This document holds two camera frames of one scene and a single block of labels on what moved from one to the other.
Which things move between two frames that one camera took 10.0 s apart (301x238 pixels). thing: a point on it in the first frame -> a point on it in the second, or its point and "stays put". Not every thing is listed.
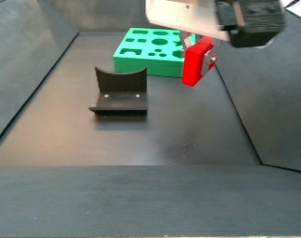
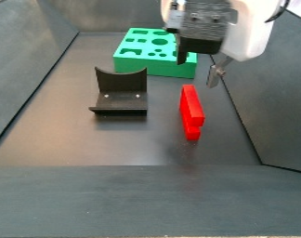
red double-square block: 193,60 -> 193,116
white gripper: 192,17 -> 248,33
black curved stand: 122,93 stays put
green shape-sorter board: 153,49 stays put
